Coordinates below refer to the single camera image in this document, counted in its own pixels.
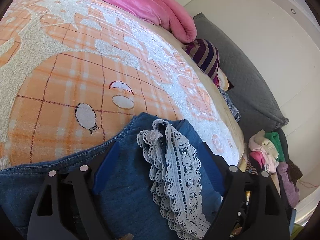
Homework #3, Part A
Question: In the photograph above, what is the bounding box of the pink comforter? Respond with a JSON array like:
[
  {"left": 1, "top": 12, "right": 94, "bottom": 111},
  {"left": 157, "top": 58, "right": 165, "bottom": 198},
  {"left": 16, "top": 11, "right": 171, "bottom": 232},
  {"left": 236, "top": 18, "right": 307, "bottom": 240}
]
[{"left": 103, "top": 0, "right": 197, "bottom": 43}]

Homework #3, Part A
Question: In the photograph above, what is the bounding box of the striped purple garment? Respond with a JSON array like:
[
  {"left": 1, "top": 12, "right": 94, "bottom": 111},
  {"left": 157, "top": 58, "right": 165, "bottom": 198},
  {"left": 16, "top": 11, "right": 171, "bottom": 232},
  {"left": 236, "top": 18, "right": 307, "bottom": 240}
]
[{"left": 183, "top": 39, "right": 231, "bottom": 91}]

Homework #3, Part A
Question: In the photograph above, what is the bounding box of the beige bed sheet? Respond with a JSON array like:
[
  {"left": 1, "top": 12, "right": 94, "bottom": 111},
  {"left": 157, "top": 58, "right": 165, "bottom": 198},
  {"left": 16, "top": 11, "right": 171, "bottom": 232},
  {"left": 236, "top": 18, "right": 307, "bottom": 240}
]
[{"left": 139, "top": 21, "right": 247, "bottom": 165}]

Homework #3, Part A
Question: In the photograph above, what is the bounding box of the blue denim pants lace hem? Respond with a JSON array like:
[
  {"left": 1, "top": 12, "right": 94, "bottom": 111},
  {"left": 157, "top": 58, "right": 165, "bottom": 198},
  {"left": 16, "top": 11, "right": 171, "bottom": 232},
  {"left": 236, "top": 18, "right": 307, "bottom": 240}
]
[{"left": 1, "top": 113, "right": 221, "bottom": 239}]

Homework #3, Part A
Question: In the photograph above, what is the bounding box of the orange white fleece blanket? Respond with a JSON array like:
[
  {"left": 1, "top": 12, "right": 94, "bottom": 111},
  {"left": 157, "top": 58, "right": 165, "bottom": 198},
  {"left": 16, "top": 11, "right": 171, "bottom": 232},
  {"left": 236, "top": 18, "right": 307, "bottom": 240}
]
[{"left": 0, "top": 0, "right": 246, "bottom": 168}]

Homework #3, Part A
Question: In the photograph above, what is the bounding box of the grey quilted headboard cushion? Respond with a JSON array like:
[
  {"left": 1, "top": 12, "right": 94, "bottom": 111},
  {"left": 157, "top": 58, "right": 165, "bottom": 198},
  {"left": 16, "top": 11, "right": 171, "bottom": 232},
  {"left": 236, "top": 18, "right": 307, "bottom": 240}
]
[{"left": 194, "top": 13, "right": 289, "bottom": 142}]

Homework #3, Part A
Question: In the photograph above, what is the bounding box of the pile of colourful clothes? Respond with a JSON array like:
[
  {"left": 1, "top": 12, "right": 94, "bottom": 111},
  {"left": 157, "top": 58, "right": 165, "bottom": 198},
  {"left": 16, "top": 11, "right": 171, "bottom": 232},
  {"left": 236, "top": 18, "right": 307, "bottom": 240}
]
[{"left": 238, "top": 128, "right": 303, "bottom": 227}]

